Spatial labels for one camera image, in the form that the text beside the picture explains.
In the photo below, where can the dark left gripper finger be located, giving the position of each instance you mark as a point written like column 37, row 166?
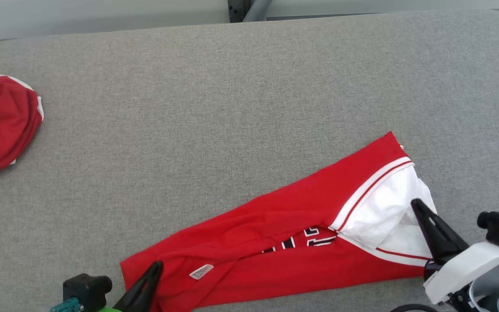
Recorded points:
column 143, row 290

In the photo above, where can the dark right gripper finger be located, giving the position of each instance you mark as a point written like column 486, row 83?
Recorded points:
column 440, row 238

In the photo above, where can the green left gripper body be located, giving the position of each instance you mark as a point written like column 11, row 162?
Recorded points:
column 108, row 310

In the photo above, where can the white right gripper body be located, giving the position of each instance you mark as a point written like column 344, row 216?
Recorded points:
column 461, row 268

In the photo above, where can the red jersey with white sleeves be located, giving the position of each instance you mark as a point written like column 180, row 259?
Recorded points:
column 275, row 225

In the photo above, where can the red tank top white trim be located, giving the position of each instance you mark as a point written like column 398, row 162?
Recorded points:
column 2, row 125

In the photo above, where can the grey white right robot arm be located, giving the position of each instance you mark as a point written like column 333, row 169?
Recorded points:
column 492, row 286

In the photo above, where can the grey fabric sofa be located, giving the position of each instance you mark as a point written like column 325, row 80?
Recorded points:
column 232, row 108

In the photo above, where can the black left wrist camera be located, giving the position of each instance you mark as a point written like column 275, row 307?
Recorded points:
column 87, row 290

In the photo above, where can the grey metal wall post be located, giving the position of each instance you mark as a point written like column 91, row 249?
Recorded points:
column 236, row 11

